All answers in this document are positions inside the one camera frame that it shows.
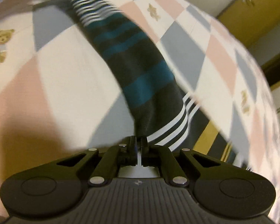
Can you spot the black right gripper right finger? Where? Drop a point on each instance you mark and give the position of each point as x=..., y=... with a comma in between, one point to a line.
x=218, y=187

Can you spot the dark striped knit sweater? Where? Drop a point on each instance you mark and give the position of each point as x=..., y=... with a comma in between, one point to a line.
x=111, y=71

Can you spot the yellow wooden cabinet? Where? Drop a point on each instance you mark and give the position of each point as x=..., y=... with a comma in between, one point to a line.
x=248, y=20

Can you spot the checkered pink grey bedsheet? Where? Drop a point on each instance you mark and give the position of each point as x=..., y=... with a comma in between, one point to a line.
x=29, y=134

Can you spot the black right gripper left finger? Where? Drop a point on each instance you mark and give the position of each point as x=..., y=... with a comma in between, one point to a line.
x=53, y=188

